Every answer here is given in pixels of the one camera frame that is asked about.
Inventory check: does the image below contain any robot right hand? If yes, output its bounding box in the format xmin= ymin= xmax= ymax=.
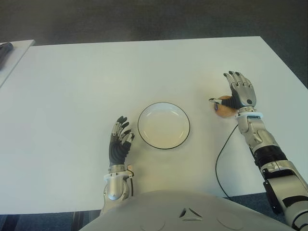
xmin=208 ymin=70 xmax=256 ymax=111

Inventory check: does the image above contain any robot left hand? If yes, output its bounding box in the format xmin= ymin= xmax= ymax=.
xmin=108 ymin=116 xmax=136 ymax=167

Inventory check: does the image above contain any yellow-red apple with sticker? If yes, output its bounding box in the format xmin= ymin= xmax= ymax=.
xmin=213 ymin=95 xmax=238 ymax=118

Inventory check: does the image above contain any white plate black rim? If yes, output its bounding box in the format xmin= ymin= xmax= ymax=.
xmin=137 ymin=102 xmax=192 ymax=150

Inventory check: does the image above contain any grey robot torso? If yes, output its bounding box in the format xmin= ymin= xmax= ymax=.
xmin=78 ymin=190 xmax=293 ymax=231

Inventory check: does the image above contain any dark device on side table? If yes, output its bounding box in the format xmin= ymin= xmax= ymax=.
xmin=0 ymin=42 xmax=14 ymax=70

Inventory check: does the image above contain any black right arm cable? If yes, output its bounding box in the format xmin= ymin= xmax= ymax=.
xmin=215 ymin=123 xmax=239 ymax=200

